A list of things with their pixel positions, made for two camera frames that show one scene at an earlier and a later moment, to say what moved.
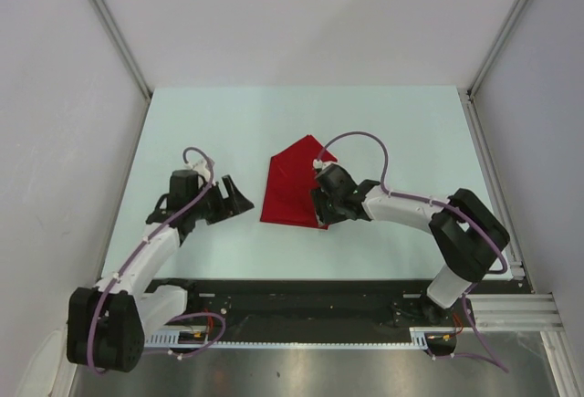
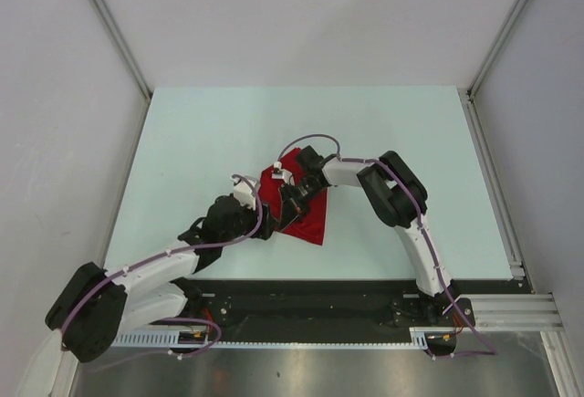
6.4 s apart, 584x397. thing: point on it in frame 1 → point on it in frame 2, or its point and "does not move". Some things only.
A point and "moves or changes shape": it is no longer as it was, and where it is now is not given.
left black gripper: [234, 203] → [266, 224]
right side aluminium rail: [517, 267] does not move
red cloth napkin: [287, 196] moves or changes shape
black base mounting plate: [318, 304] does not move
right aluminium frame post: [486, 66] does not move
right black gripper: [318, 197] → [294, 206]
